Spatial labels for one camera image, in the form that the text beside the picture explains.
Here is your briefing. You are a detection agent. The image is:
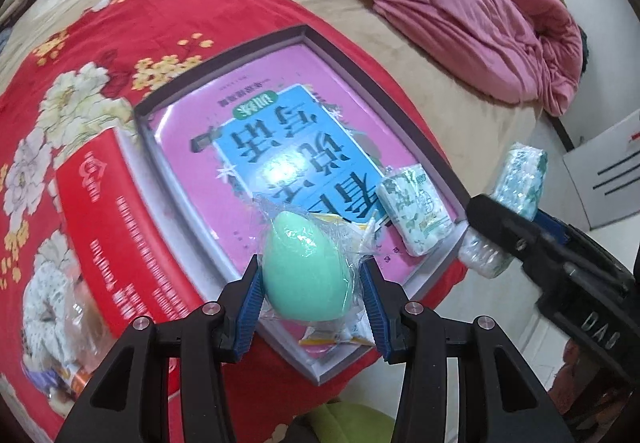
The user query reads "green patterned tissue pack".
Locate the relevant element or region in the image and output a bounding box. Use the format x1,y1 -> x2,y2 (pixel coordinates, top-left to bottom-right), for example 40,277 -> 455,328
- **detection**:
458,141 -> 549,280

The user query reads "green egg sponge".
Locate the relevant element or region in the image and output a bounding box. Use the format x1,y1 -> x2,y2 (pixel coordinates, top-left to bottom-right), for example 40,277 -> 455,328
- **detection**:
262,210 -> 355,323

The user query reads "yellow packaged sponge wrapper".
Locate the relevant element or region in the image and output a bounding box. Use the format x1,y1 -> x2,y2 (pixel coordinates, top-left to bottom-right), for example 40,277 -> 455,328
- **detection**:
254,196 -> 376,348

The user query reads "white paper with lines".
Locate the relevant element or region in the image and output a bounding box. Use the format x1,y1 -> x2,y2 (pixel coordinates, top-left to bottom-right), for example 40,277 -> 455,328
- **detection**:
563,111 -> 640,229

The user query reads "beige bed sheet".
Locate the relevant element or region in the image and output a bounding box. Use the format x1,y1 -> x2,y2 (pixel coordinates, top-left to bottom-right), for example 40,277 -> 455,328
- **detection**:
1,0 -> 541,194

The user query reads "red tissue box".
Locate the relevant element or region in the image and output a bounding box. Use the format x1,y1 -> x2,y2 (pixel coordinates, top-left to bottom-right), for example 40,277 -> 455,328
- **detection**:
55,128 -> 222,337

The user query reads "green object on floor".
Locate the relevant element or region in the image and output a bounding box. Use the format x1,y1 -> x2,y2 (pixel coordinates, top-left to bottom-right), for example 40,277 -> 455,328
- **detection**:
283,400 -> 395,443

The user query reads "white orange bottle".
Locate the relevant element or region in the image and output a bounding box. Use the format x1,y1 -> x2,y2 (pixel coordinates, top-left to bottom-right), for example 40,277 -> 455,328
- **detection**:
58,361 -> 92,399

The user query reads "white floral scrunchie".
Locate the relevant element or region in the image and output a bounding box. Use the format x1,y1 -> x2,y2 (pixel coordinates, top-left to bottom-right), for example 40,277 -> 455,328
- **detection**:
23,261 -> 81,371

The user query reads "dark tray with pink book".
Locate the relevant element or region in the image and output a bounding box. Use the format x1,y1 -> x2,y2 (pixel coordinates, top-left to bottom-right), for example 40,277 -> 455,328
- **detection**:
134,25 -> 469,299

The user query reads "red floral blanket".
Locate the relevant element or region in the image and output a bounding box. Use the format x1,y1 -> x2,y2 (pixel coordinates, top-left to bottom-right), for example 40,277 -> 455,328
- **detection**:
0,0 -> 469,443

